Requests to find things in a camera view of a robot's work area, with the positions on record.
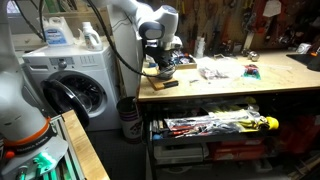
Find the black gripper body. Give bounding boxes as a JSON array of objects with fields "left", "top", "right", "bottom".
[{"left": 145, "top": 47, "right": 175, "bottom": 71}]

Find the silver metal tin can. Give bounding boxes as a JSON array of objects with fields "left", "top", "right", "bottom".
[{"left": 156, "top": 68, "right": 175, "bottom": 80}]

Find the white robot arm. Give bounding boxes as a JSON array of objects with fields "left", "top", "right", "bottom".
[{"left": 0, "top": 0, "right": 179, "bottom": 180}]

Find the wooden cutting board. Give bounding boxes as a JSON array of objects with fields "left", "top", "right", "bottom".
[{"left": 143, "top": 68, "right": 179, "bottom": 91}]

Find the clear plastic bag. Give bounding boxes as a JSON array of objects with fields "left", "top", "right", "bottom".
[{"left": 196, "top": 57, "right": 245, "bottom": 80}]

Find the grey trash bin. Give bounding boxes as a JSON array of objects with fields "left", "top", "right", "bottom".
[{"left": 116, "top": 97, "right": 142, "bottom": 144}]

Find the small white detergent bottle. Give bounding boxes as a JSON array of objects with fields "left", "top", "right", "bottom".
[{"left": 82, "top": 22, "right": 103, "bottom": 51}]

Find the white washing machine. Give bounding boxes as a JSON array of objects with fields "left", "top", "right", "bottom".
[{"left": 22, "top": 42, "right": 121, "bottom": 131}]

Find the white detergent jug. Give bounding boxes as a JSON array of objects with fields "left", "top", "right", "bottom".
[{"left": 43, "top": 17, "right": 74, "bottom": 47}]

